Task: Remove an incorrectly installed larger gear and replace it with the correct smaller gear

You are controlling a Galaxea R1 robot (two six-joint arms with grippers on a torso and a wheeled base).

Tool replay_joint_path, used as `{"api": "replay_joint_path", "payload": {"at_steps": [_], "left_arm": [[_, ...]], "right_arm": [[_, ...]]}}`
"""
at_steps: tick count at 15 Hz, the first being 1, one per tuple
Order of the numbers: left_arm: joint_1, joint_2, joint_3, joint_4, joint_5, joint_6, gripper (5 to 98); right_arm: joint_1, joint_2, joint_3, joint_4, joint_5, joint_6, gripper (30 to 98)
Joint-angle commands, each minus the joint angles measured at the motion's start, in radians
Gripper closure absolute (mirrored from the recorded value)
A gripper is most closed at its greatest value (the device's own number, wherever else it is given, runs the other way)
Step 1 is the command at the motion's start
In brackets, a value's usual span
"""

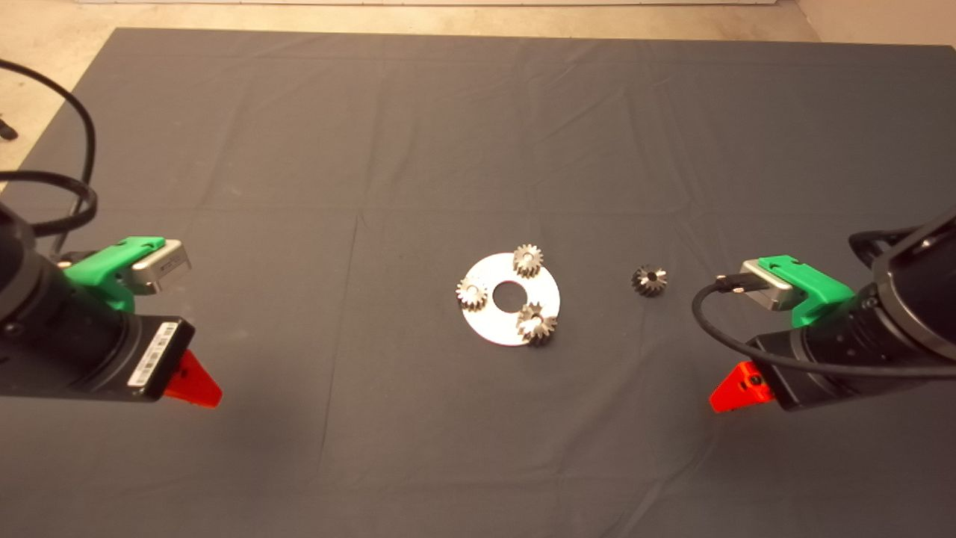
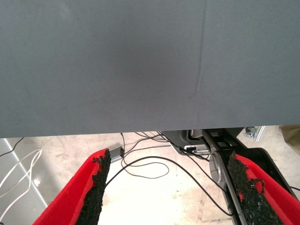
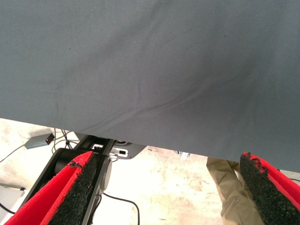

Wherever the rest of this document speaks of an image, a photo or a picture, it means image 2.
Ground grey base housing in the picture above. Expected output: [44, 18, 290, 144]
[163, 130, 210, 155]

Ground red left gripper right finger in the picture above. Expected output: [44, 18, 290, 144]
[227, 150, 300, 225]

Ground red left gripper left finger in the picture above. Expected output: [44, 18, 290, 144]
[32, 148, 112, 225]

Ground black base frame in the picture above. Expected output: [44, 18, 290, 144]
[201, 127, 300, 225]

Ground short thin black cable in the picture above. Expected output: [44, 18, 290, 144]
[0, 137, 25, 157]

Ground grey adapter box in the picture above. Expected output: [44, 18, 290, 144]
[109, 147, 123, 163]

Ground grey caster wheel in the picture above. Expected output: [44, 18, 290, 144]
[243, 126, 257, 139]

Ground silver round wheel hub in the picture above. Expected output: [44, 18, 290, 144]
[209, 150, 227, 188]

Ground brown cardboard box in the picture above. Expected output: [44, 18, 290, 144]
[280, 125, 300, 150]

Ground dark grey table cloth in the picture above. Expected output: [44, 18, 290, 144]
[0, 0, 300, 139]

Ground long black floor cable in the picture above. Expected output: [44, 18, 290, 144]
[105, 156, 234, 216]

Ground looped black floor cable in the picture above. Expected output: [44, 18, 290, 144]
[120, 132, 170, 180]

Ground white floor cable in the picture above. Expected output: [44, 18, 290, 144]
[0, 149, 43, 188]
[0, 151, 43, 218]

